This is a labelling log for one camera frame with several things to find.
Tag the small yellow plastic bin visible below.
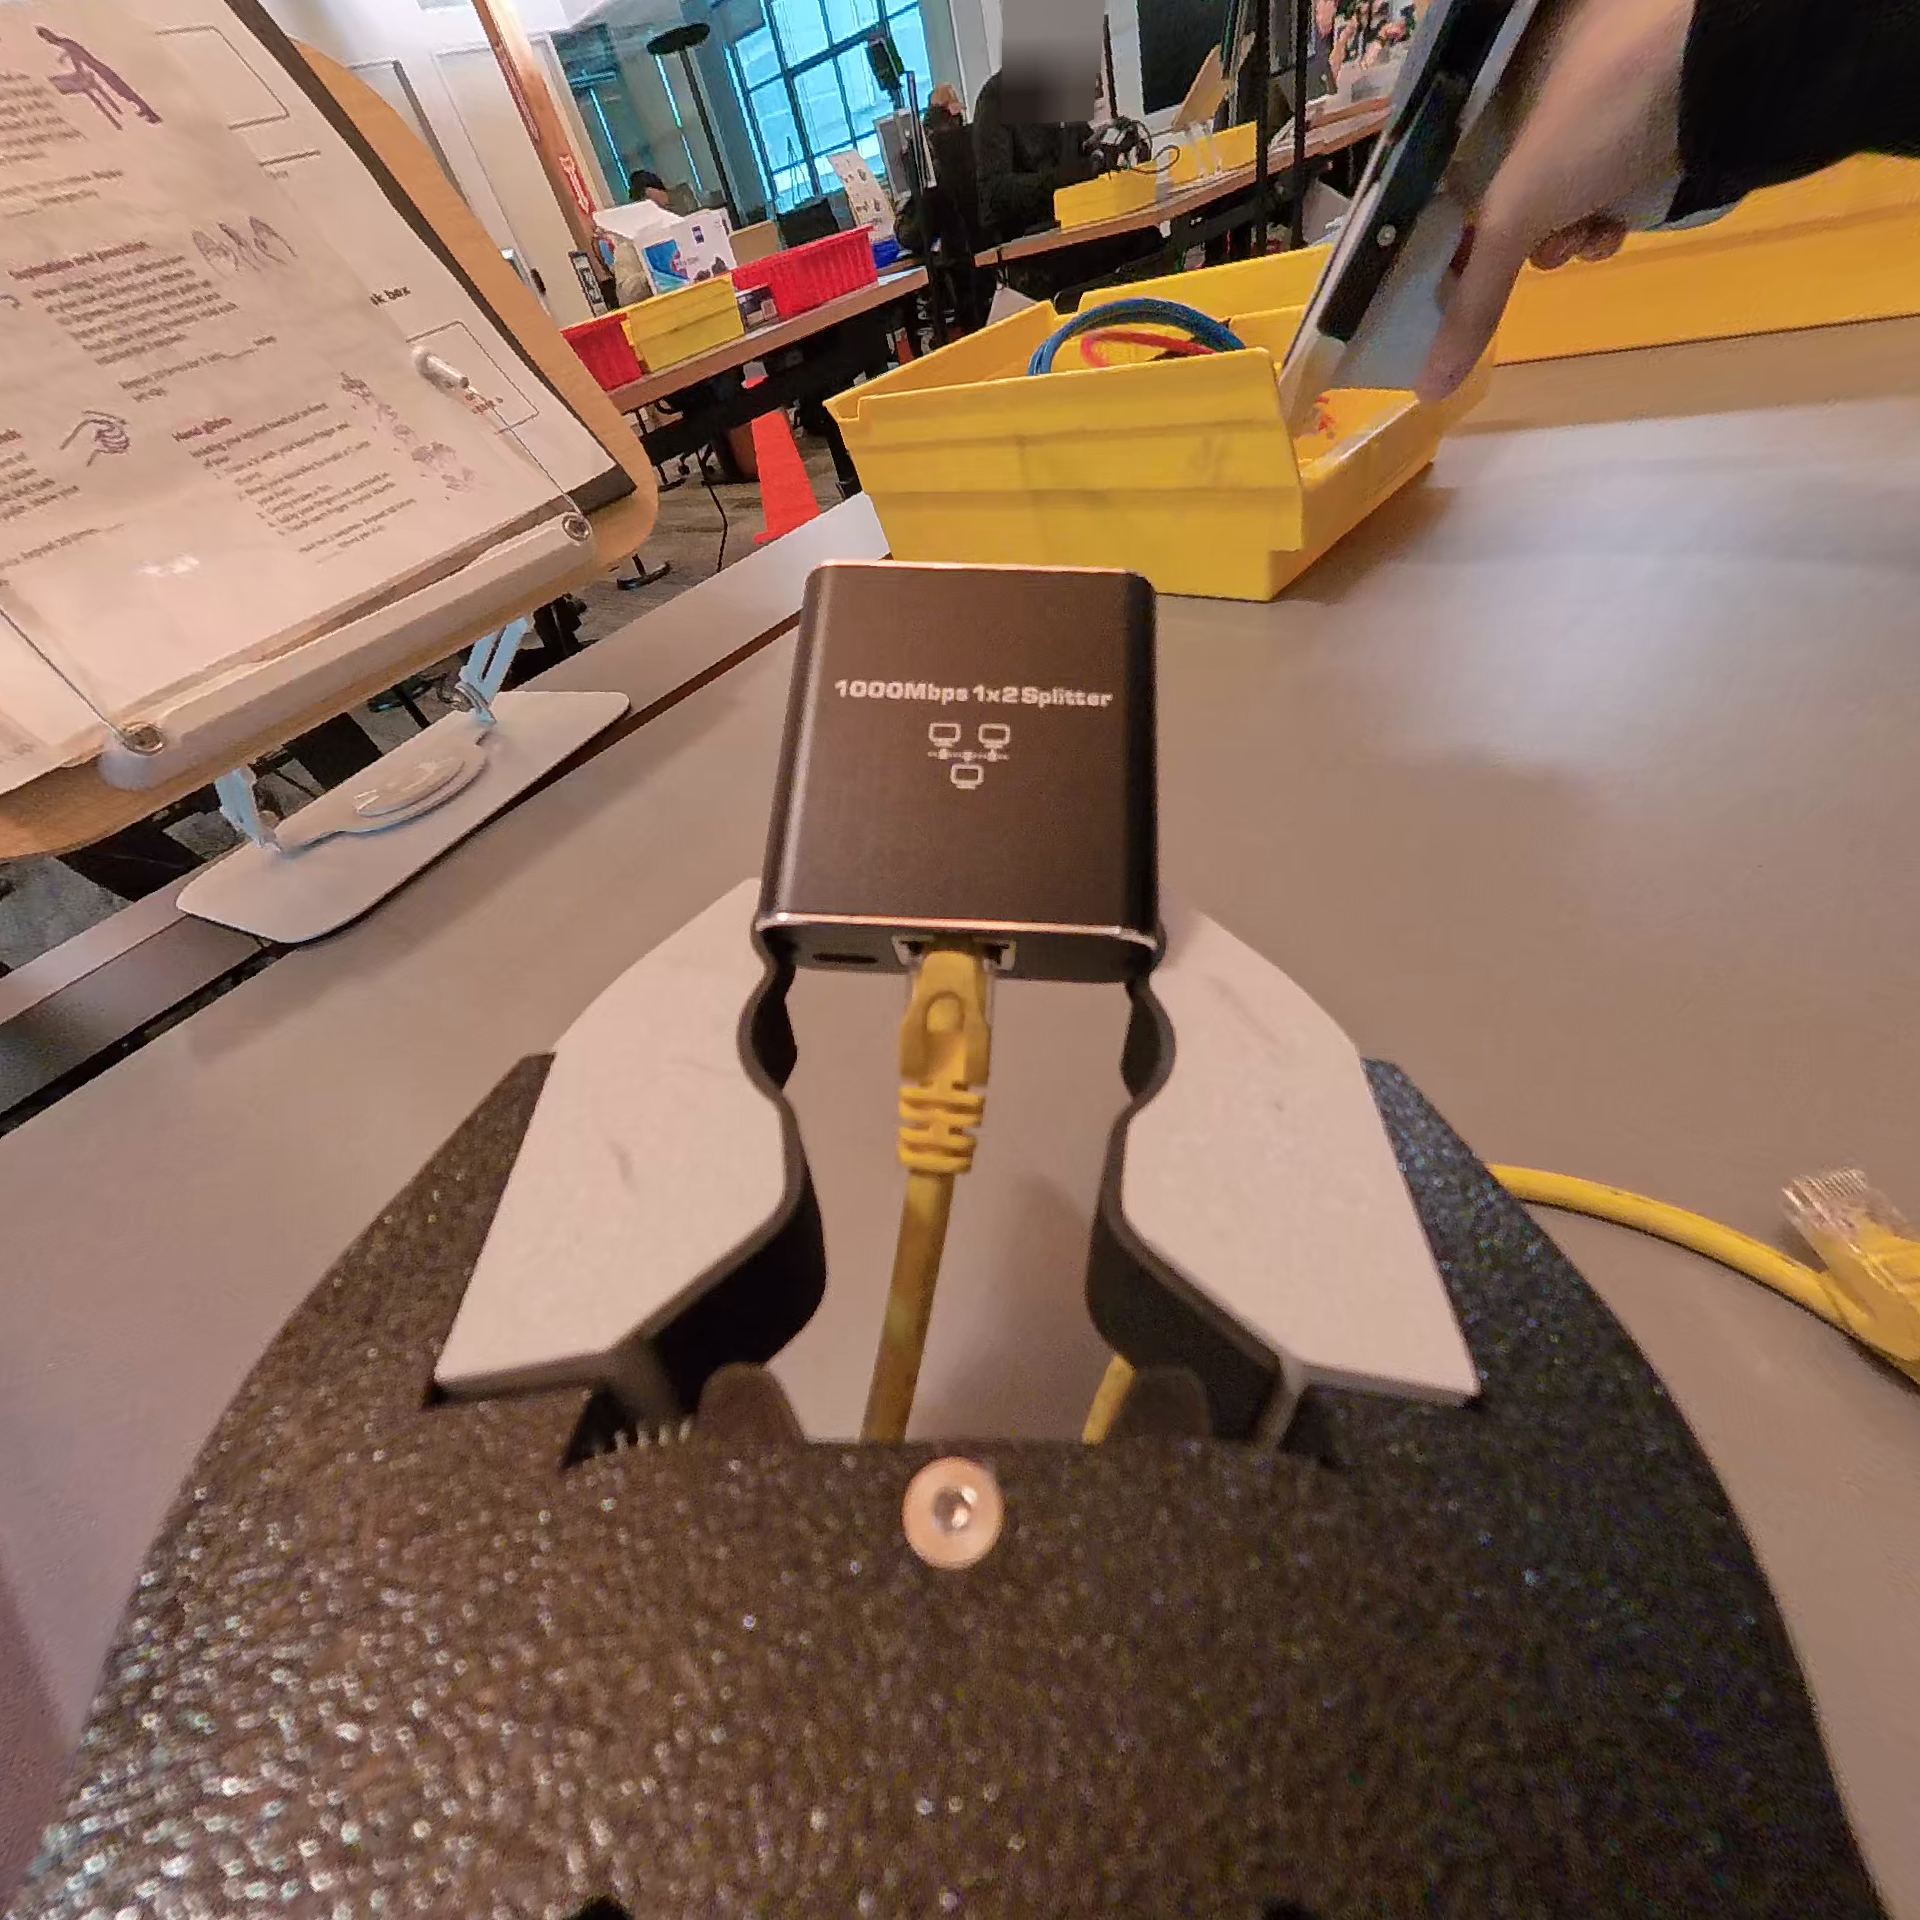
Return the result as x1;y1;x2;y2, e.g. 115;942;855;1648
623;277;748;378

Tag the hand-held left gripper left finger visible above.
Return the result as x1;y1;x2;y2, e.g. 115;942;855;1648
432;877;831;1420

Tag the long yellow plastic bin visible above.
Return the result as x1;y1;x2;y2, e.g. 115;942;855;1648
1492;150;1920;365

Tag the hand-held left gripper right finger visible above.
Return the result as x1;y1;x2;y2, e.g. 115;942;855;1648
1088;910;1484;1452

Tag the black network splitter box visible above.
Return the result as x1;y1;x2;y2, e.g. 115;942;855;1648
755;562;1163;988

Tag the blue network cable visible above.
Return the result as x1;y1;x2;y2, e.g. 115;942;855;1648
1027;298;1249;378

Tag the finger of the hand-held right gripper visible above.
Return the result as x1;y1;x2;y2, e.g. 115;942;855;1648
1279;188;1470;434

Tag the person's right hand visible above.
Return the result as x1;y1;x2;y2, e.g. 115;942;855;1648
1417;24;1694;405

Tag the yellow network cable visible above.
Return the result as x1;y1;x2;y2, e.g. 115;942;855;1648
862;942;1920;1444

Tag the grey desk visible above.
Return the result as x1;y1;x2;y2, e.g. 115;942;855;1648
0;307;1920;1920

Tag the white cardboard box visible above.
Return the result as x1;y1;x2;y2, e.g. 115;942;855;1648
599;201;737;298

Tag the orange traffic cone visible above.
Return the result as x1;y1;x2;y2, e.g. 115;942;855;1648
751;411;825;544

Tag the wooden document stand with sheets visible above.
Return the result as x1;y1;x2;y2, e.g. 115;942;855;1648
0;0;663;947

